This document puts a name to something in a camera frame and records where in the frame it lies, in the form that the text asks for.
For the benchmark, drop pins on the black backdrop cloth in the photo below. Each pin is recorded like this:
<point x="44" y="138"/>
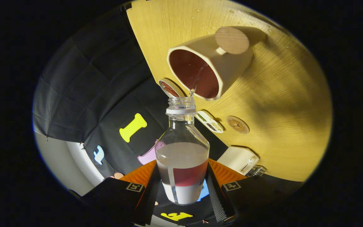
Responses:
<point x="90" y="78"/>

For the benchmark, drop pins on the clear bottle with red label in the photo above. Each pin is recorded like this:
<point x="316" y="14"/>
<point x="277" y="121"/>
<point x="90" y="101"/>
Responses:
<point x="181" y="151"/>

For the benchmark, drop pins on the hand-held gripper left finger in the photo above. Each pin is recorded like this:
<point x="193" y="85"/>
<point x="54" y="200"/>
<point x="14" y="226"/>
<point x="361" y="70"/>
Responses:
<point x="148" y="201"/>

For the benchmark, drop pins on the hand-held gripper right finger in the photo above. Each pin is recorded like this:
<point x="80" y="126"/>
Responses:
<point x="217" y="201"/>

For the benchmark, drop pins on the white plate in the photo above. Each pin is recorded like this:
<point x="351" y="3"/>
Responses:
<point x="164" y="82"/>

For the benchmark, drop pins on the wooden table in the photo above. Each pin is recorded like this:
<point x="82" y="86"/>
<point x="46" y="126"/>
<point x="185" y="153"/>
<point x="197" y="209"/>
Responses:
<point x="279" y="94"/>

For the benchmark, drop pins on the red meat slice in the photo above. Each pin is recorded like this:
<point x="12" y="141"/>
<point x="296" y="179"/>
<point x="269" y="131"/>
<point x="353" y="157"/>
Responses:
<point x="169" y="90"/>

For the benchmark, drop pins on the white divided dish of grains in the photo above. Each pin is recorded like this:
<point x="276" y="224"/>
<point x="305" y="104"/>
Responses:
<point x="211" y="123"/>

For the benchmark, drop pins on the round cork coaster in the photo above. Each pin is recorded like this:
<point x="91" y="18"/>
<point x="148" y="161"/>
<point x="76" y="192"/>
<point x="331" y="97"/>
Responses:
<point x="238" y="125"/>

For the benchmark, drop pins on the white toaster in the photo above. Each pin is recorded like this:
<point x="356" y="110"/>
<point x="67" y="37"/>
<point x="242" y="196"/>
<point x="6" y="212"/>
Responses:
<point x="236" y="159"/>

